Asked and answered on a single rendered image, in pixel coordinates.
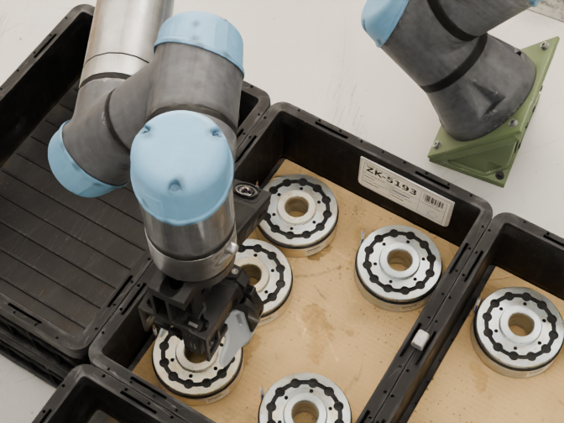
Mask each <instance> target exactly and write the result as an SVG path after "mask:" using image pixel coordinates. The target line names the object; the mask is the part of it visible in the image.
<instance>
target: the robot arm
mask: <svg viewBox="0 0 564 423"><path fill-rule="evenodd" d="M541 1H542V0H367V2H366V3H365V5H364V7H363V11H362V16H361V24H362V27H363V30H364V31H365V32H366V33H367V34H368V36H369V37H370V38H371V39H372V40H373V41H374V42H375V45H376V46H377V47H378V48H380V49H381V50H382V51H384V52H385V53H386V54H387V55H388V56H389V57H390V58H391V59H392V60H393V61H394V62H395V63H396V64H397V65H398V66H399V67H400V68H401V69H402V70H403V71H404V72H405V73H406V74H407V75H408V76H409V77H410V78H411V79H412V80H413V81H414V82H415V83H416V84H417V85H418V86H419V87H420V88H421V89H422V90H423V91H424V92H425V93H426V95H427V96H428V98H429V100H430V102H431V104H432V106H433V107H434V109H435V111H436V114H437V115H438V117H439V121H440V123H441V126H442V127H443V128H444V129H445V130H446V131H447V132H448V133H449V134H450V135H451V136H452V137H453V138H454V139H455V140H458V141H463V142H464V141H471V140H474V139H477V138H481V137H483V136H485V135H487V134H489V133H491V132H493V131H494V130H495V129H496V128H498V127H499V126H501V125H502V124H503V123H505V122H506V121H507V120H508V119H509V118H510V117H511V116H512V115H514V113H515V112H516V111H517V110H518V109H519V108H520V106H521V105H522V104H523V103H524V101H525V99H526V98H527V97H528V96H529V94H530V91H531V89H532V87H533V85H534V83H535V78H536V68H535V64H534V62H533V61H532V60H531V59H530V58H529V57H528V56H527V55H526V53H525V52H523V51H522V50H520V49H518V48H516V47H514V46H513V45H511V44H508V43H506V42H504V41H503V40H501V39H498V38H496V37H494V36H492V35H491V34H489V33H488V31H489V30H491V29H493V28H495V27H497V26H499V25H500V24H502V23H504V22H506V21H507V20H509V19H511V18H513V17H514V16H516V15H518V14H520V13H522V12H524V11H525V10H526V9H528V8H531V7H536V6H537V5H538V3H539V2H541ZM174 4H175V0H97V3H96V7H95V11H94V15H93V20H92V24H91V32H90V36H89V40H88V45H87V49H86V56H85V60H84V65H83V69H82V73H81V81H80V85H79V91H78V95H77V99H76V107H75V111H74V114H73V117H72V119H71V120H68V121H66V122H65V123H63V124H62V125H61V126H60V129H59V130H58V131H57V132H56V133H55V134H54V135H53V137H52V139H51V140H50V144H49V147H48V159H49V163H50V168H51V170H52V172H53V174H54V175H55V178H56V179H57V180H58V181H59V182H60V183H61V184H62V185H63V186H64V187H65V188H66V189H67V190H68V191H71V192H73V193H74V194H75V195H78V196H83V197H98V196H102V195H104V194H107V193H109V192H111V191H113V190H115V189H117V188H121V187H123V186H125V185H126V184H127V183H128V182H129V181H130V180H131V181H132V186H133V190H134V193H135V196H136V197H137V199H138V203H139V207H140V211H141V214H142V218H143V221H144V231H145V234H146V238H147V241H148V245H149V251H150V253H151V256H152V259H153V261H154V263H155V264H156V266H157V271H156V272H155V274H154V276H153V277H152V279H151V280H150V281H149V283H148V285H147V289H148V293H147V294H146V296H145V297H144V299H143V300H142V302H141V303H140V305H139V306H138V311H139V314H140V316H141V320H142V323H143V326H144V330H145V331H148V330H149V328H150V327H151V325H152V324H153V322H154V324H155V325H156V326H158V327H161V329H160V331H159V336H160V337H162V336H163V335H164V334H165V333H166V332H167V331H169V329H170V328H171V326H173V329H171V334H172V335H174V336H176V337H178V338H179V339H180V340H181V341H182V340H183V341H184V345H185V349H187V350H190V351H192V352H194V353H197V354H199V355H202V354H203V352H204V351H205V353H206V360H207V361H208V362H210V361H211V359H212V357H213V355H214V353H215V352H216V350H217V349H218V347H219V345H220V343H221V340H222V339H223V337H224V335H225V341H224V344H223V347H222V352H221V355H220V358H219V364H220V366H221V367H226V366H227V365H228V364H229V363H230V361H231V360H232V358H233V357H234V356H235V354H236V353H237V352H238V350H239V349H240V347H244V346H246V345H247V344H248V343H249V342H250V340H251V338H252V336H253V334H254V332H255V330H256V328H257V325H258V323H259V321H260V318H261V316H262V314H263V311H264V303H263V302H262V300H261V298H260V296H259V294H258V293H257V291H256V287H254V286H252V285H250V284H251V283H250V278H249V277H248V275H247V273H246V272H245V271H244V270H243V269H242V268H240V267H239V266H237V265H236V264H234V262H235V258H236V253H237V252H238V248H239V247H240V246H241V245H242V244H243V242H244V241H245V240H246V239H247V238H248V236H249V235H250V234H251V233H252V232H253V230H254V229H255V228H256V227H257V226H258V225H259V224H260V223H261V221H263V219H264V218H265V217H266V216H267V212H268V209H269V203H270V198H271V193H270V192H268V191H265V190H262V189H260V188H259V187H257V186H256V185H253V184H251V183H248V182H244V181H240V180H236V179H233V178H234V168H235V159H236V150H237V131H238V114H239V106H240V97H241V89H242V81H243V79H244V76H245V71H244V68H243V39H242V36H241V34H240V33H239V32H238V30H237V29H236V27H235V26H234V25H233V24H231V23H229V22H228V21H227V20H226V19H223V18H222V17H220V16H218V15H216V14H214V13H208V12H202V11H188V12H183V13H177V14H176V15H174V16H172V15H173V10H174ZM150 303H151V305H152V309H151V308H149V307H148V306H149V304H150ZM144 312H145V313H147V314H149V315H150V316H149V318H148V319H146V315H145V313H144ZM155 318H156V319H155ZM210 347H211V349H210Z"/></svg>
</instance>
